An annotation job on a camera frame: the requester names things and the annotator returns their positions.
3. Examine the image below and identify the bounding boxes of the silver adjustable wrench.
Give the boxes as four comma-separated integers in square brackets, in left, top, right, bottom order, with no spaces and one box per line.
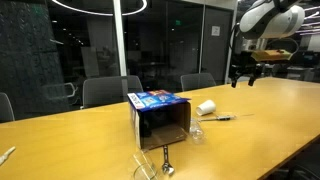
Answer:
[161,144,176,177]

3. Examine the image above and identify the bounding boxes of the clear plastic water bottle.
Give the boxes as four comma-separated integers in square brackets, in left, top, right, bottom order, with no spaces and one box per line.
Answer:
[189,117,206,144]

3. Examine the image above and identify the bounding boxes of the white handled pliers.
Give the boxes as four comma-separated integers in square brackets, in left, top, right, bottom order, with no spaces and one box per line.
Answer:
[0,145,17,167]

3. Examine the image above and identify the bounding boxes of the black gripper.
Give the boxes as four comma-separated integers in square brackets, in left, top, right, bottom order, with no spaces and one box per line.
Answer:
[229,50,264,89]

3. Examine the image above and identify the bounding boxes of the white paper door sign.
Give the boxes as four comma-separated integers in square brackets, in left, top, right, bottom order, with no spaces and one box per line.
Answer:
[211,25,221,37]

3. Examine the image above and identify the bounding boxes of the white window pillar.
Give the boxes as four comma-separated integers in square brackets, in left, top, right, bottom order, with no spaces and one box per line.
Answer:
[112,0,128,77]

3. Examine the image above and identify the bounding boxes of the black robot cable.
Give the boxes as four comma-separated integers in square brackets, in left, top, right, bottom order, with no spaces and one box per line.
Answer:
[228,23,300,63]

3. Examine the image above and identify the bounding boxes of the cardboard box with blue print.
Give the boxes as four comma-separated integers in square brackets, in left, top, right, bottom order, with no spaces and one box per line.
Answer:
[127,89,193,150]

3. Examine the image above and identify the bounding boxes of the yellowish wrist camera box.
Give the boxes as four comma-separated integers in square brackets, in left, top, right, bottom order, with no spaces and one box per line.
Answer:
[250,49,293,63]

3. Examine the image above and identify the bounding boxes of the grey office chair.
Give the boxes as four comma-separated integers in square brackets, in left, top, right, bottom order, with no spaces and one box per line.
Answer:
[81,75,144,109]
[180,72,217,93]
[0,92,16,124]

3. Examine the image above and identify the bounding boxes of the grey door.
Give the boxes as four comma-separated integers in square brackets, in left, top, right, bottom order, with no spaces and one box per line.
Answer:
[199,5,234,85]

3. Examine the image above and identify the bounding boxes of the clear plastic cup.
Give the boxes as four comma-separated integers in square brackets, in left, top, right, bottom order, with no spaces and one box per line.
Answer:
[128,149,160,180]

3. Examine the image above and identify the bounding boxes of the metal vernier caliper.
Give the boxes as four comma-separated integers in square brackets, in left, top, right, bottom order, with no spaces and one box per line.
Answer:
[199,113,256,123]

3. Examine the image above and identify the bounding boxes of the white foam cup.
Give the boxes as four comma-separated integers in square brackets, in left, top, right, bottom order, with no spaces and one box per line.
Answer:
[195,99,217,117]

